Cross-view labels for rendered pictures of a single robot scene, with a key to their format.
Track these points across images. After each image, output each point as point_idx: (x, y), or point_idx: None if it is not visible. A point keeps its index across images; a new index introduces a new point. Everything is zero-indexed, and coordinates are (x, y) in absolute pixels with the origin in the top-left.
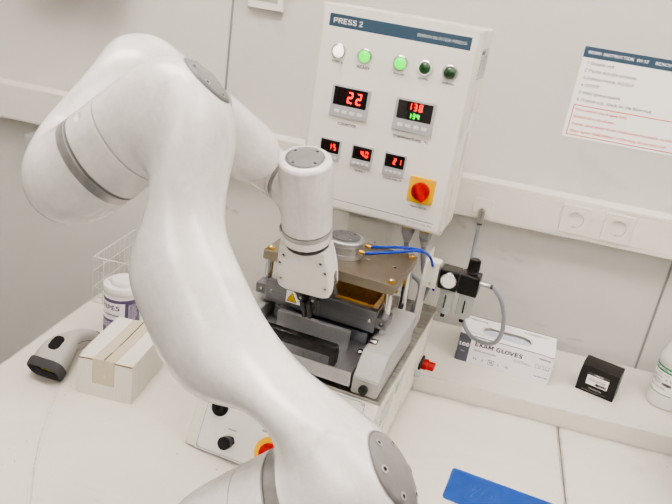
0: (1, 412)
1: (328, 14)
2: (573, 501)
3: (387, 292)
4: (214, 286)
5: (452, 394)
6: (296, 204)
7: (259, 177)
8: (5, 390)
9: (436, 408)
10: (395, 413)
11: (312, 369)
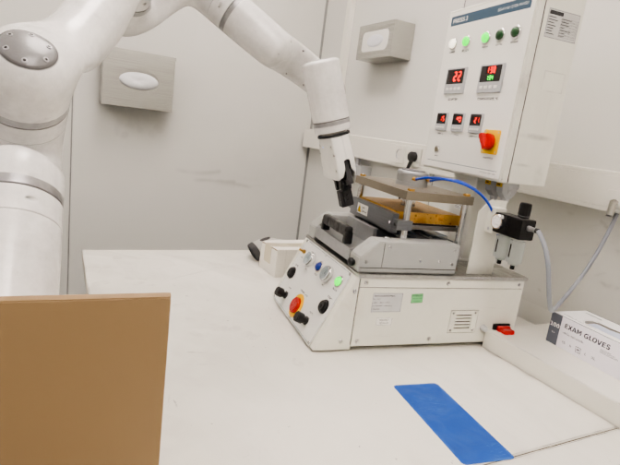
0: (216, 258)
1: (450, 19)
2: (533, 459)
3: (403, 196)
4: (70, 1)
5: (513, 359)
6: (308, 91)
7: (266, 57)
8: (231, 255)
9: (485, 361)
10: (429, 338)
11: (336, 247)
